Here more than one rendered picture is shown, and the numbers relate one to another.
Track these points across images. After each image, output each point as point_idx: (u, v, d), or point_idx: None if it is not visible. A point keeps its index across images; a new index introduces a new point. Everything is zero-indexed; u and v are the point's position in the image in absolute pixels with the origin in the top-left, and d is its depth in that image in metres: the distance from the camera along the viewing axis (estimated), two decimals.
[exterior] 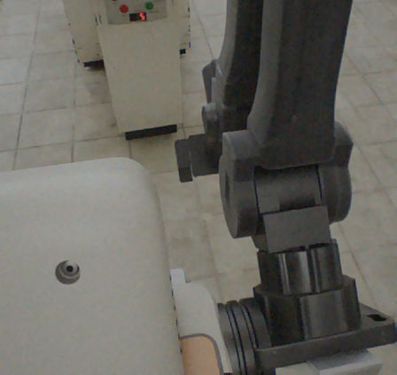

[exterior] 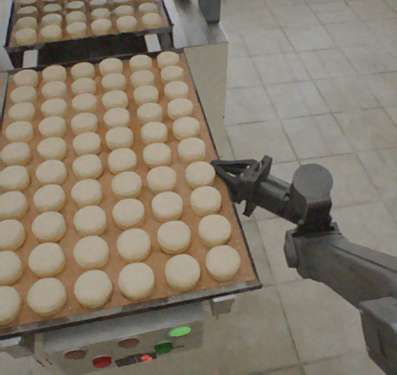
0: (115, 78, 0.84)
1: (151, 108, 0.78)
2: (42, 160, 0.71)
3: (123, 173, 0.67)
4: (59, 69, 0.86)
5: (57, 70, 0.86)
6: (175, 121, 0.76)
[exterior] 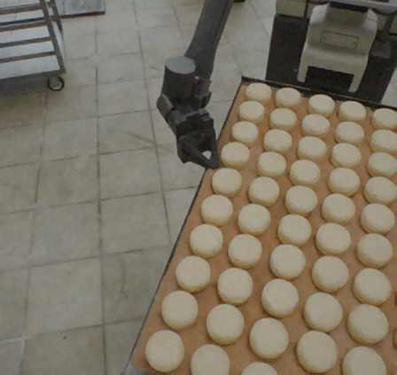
0: (265, 337, 0.51)
1: (242, 250, 0.59)
2: (386, 246, 0.61)
3: (306, 180, 0.66)
4: None
5: None
6: (222, 222, 0.63)
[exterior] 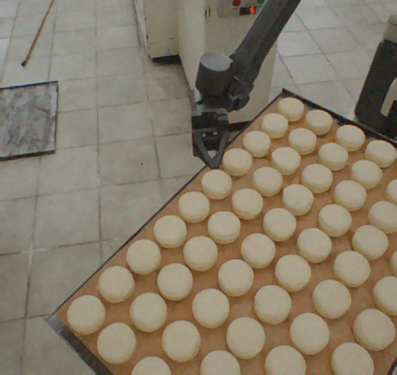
0: (175, 338, 0.51)
1: (197, 251, 0.59)
2: (347, 300, 0.55)
3: (292, 205, 0.63)
4: None
5: None
6: (193, 219, 0.63)
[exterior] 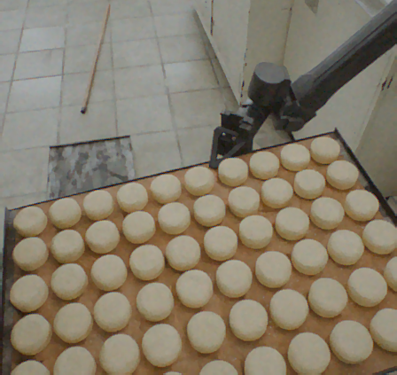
0: (64, 276, 0.57)
1: (135, 222, 0.62)
2: (222, 344, 0.51)
3: (244, 233, 0.60)
4: (23, 371, 0.49)
5: (25, 374, 0.49)
6: (156, 198, 0.66)
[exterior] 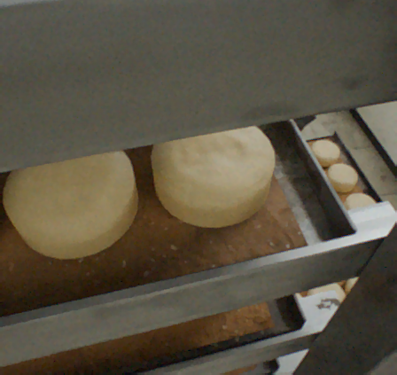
0: None
1: None
2: None
3: None
4: None
5: None
6: None
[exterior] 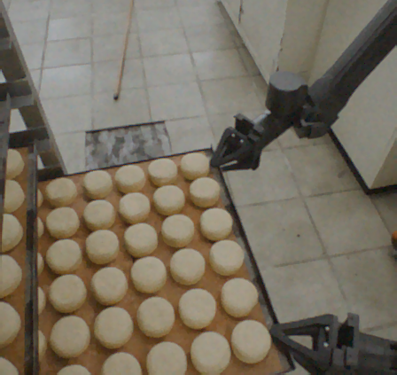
0: None
1: None
2: (40, 361, 0.50)
3: (88, 247, 0.59)
4: None
5: None
6: None
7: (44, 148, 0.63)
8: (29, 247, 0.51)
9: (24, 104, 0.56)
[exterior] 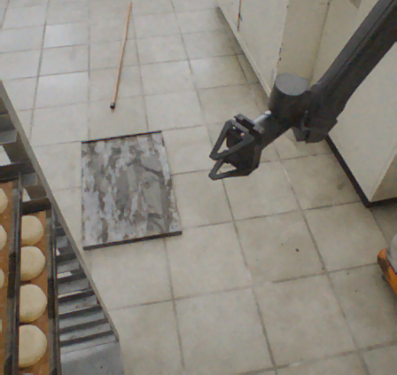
0: None
1: None
2: None
3: None
4: None
5: None
6: None
7: (29, 183, 0.60)
8: (11, 295, 0.48)
9: (6, 140, 0.53)
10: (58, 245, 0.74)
